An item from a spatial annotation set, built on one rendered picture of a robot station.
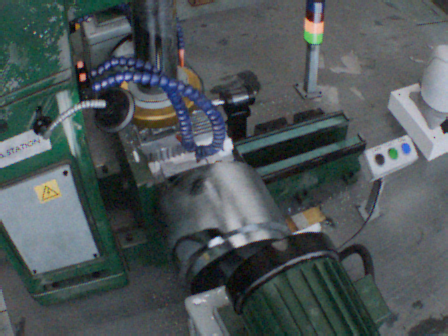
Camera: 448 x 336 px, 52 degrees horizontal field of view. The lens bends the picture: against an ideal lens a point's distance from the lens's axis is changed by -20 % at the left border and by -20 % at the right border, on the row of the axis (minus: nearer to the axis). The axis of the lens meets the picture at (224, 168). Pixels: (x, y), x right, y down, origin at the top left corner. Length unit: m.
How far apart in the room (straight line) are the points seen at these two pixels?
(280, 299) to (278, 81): 1.22
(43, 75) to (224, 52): 1.23
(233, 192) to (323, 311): 0.43
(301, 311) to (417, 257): 0.81
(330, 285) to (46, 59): 0.54
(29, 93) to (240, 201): 0.49
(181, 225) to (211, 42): 1.08
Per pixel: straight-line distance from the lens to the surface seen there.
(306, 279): 0.73
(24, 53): 0.79
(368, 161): 1.29
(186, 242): 1.04
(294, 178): 1.45
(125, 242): 1.30
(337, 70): 1.95
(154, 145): 1.19
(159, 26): 0.99
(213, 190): 1.06
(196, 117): 1.28
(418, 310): 1.41
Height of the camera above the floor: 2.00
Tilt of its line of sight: 50 degrees down
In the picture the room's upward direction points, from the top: straight up
